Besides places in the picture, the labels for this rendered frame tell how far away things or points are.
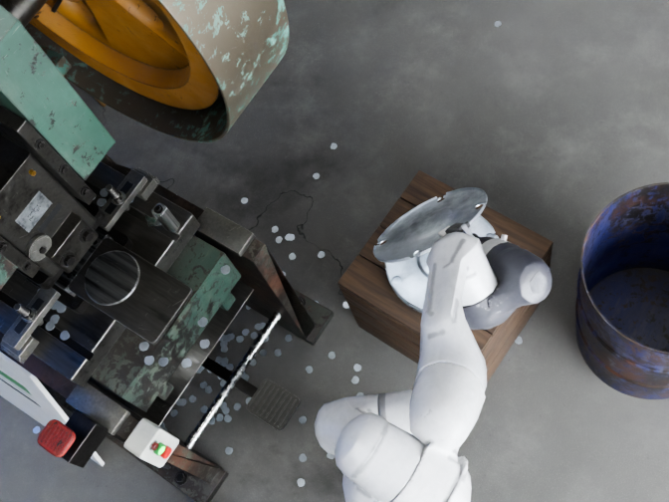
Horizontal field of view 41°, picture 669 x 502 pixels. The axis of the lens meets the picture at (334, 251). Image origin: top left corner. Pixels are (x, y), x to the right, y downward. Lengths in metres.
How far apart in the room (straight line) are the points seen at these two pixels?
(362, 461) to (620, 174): 1.64
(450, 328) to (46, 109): 0.76
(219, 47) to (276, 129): 1.56
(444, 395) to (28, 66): 0.83
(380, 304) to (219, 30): 1.05
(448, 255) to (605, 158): 1.31
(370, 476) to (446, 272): 0.38
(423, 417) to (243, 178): 1.67
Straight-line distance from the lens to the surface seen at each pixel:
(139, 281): 1.92
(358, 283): 2.25
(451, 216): 2.01
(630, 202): 2.24
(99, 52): 1.91
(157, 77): 1.79
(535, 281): 1.57
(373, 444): 1.32
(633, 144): 2.81
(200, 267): 2.04
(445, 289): 1.47
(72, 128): 1.64
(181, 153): 2.98
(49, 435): 1.92
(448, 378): 1.35
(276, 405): 2.40
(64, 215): 1.81
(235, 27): 1.39
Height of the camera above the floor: 2.42
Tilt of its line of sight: 65 degrees down
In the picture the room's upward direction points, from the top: 25 degrees counter-clockwise
